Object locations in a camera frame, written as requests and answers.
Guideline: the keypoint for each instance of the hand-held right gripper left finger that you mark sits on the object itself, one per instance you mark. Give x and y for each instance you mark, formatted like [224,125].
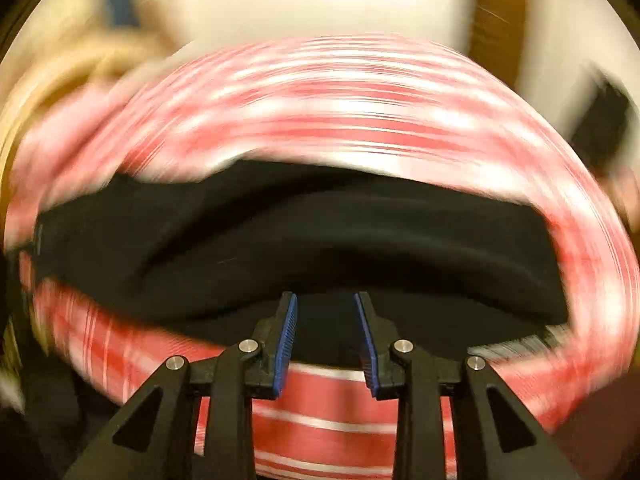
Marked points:
[286,345]

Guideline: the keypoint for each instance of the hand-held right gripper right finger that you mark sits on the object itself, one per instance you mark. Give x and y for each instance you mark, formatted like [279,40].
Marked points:
[367,350]

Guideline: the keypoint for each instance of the black pants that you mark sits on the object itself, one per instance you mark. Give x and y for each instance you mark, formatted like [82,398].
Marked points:
[310,230]

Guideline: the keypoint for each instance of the red plaid blanket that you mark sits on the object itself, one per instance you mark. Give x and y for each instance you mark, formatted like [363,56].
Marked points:
[350,110]

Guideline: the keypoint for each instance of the pink pillow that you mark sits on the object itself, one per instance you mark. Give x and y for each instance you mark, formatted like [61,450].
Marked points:
[65,125]

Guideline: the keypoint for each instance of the dark cloth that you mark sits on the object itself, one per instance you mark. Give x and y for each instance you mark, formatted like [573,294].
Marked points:
[600,120]

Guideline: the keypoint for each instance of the brown wooden door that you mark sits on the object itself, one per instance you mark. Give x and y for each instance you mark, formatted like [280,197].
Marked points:
[497,15]

